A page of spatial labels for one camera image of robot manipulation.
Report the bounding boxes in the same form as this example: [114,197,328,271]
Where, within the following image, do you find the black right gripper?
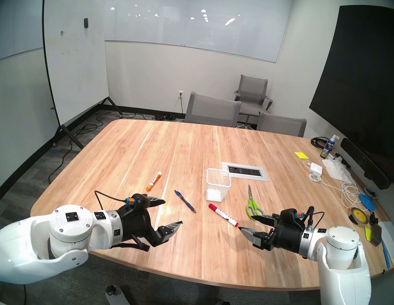
[236,210,306,256]

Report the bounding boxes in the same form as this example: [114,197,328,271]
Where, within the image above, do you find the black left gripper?
[113,192,186,252]

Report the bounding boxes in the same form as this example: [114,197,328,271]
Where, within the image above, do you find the red cap patterned marker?
[206,203,241,228]

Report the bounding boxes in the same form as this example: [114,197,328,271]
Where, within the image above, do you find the blue ballpoint pen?
[172,190,199,213]

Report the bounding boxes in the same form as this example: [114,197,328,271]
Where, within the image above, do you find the orange Expo marker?
[146,170,162,193]

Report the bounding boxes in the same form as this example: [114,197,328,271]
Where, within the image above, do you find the white mesh pen holder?
[203,168,234,203]

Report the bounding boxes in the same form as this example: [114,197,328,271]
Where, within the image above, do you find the blue pen beside paper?
[378,238,394,269]

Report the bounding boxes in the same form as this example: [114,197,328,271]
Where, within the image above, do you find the silver table power outlet panel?
[220,162,271,182]

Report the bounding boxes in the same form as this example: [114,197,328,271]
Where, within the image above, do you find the black yellow tape roll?
[348,206,372,227]

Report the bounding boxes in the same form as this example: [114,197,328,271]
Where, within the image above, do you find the white crumpled tissue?
[319,157,359,184]

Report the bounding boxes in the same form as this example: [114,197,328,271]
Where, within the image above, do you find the grey mesh table chair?
[184,91,243,129]
[256,112,308,138]

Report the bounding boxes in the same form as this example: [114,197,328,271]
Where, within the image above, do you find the Expo cleaner spray bottle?
[320,133,340,161]

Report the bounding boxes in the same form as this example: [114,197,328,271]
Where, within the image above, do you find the blue flat object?
[357,193,378,213]

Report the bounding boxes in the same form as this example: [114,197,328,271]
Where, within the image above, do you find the grey yellow eraser block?
[363,222,384,247]

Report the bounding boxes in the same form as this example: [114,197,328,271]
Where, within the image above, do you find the black video sound bar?
[335,137,394,191]

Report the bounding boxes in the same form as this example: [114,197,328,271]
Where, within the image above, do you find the grey office chair with armrests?
[230,74,276,132]

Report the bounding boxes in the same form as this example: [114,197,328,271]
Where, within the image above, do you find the mobile whiteboard on stand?
[25,0,137,155]

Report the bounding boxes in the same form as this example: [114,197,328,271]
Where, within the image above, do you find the green handled scissors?
[244,185,269,222]

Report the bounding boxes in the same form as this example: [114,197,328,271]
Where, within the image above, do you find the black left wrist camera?
[130,192,152,210]

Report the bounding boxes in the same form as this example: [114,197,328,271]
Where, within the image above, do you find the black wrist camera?
[130,192,152,210]
[279,207,306,226]

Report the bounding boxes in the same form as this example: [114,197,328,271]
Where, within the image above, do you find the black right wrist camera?
[279,207,306,226]

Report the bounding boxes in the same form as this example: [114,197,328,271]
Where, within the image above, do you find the black left gripper cable loop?
[110,235,151,254]

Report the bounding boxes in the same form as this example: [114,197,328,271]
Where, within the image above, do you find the black right camera cable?
[302,206,326,230]

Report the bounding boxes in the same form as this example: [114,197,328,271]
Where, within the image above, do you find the black camera cable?
[92,190,131,214]
[302,206,326,230]

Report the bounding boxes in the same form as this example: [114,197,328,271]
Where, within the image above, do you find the black left camera cable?
[92,190,131,214]

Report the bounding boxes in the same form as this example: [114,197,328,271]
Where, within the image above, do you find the white charger cable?
[305,171,369,212]

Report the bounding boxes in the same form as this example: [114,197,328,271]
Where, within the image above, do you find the black floor cable bundle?
[151,111,178,123]

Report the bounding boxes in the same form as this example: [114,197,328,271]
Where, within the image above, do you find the black coiled cable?
[310,135,329,149]

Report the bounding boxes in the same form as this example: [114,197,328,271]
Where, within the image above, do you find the large black wall screen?
[303,0,394,168]

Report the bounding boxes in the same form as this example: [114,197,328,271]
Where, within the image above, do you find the glass wall whiteboard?
[85,0,294,65]

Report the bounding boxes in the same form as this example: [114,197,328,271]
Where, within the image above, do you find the wall whiteboard with writing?
[0,0,91,83]

